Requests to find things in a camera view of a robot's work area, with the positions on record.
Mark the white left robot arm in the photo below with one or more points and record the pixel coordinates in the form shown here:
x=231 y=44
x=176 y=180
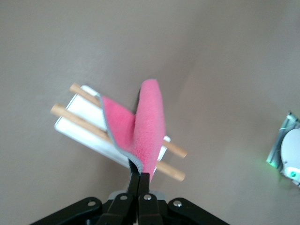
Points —
x=293 y=150

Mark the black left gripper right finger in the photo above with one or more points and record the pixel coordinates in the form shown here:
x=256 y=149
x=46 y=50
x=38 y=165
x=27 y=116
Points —
x=147 y=208

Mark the white rack with wooden rods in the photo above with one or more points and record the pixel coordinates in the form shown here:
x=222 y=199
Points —
x=82 y=126

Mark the grey and pink towel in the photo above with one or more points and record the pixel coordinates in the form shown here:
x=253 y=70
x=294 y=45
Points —
x=150 y=122

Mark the brown table cover sheet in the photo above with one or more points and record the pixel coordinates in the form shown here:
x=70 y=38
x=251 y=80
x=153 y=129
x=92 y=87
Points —
x=93 y=35

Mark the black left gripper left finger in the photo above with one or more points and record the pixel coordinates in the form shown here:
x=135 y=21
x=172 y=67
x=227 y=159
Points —
x=126 y=206

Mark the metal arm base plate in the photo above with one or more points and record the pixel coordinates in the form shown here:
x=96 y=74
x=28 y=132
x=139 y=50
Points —
x=284 y=124

